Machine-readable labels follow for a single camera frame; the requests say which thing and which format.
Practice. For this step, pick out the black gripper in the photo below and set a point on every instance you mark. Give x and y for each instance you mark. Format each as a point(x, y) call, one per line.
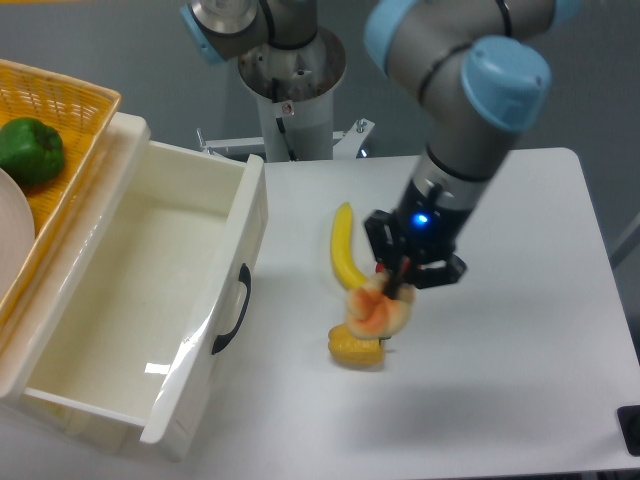
point(414, 241)

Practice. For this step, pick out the round orange bread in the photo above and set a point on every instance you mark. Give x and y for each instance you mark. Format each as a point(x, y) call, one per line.
point(370, 314)

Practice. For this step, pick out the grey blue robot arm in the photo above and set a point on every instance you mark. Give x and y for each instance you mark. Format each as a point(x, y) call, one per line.
point(467, 63)

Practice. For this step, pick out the open white drawer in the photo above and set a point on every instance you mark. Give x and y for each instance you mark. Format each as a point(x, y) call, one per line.
point(232, 197)

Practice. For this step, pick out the white drawer cabinet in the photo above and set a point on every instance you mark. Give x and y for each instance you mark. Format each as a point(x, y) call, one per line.
point(98, 346)

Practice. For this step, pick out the yellow banana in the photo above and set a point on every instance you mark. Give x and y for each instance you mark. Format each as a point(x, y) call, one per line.
point(342, 262)

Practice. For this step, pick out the yellow bell pepper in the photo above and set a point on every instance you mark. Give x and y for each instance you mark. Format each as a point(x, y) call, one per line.
point(349, 351)

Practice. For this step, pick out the black object at table edge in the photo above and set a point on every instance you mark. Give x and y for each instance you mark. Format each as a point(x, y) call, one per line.
point(629, 421)

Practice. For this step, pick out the yellow woven basket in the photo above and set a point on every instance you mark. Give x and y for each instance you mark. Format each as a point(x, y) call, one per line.
point(80, 112)

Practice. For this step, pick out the green bell pepper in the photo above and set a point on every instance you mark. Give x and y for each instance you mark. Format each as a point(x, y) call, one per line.
point(31, 151)

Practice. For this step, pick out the white plate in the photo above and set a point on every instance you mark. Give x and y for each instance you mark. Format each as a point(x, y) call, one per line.
point(16, 230)

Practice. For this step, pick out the black drawer handle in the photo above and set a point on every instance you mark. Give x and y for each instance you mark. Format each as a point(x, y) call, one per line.
point(239, 310)

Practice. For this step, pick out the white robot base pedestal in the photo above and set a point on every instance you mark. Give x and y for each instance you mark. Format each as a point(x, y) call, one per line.
point(294, 89)

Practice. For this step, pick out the white metal base frame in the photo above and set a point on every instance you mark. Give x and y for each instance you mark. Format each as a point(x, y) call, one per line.
point(345, 144)

